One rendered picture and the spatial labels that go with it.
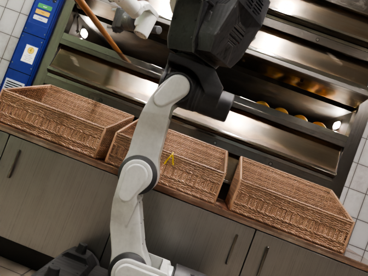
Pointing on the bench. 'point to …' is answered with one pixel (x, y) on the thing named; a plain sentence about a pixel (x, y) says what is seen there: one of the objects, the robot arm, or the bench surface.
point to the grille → (12, 84)
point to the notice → (29, 54)
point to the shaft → (98, 24)
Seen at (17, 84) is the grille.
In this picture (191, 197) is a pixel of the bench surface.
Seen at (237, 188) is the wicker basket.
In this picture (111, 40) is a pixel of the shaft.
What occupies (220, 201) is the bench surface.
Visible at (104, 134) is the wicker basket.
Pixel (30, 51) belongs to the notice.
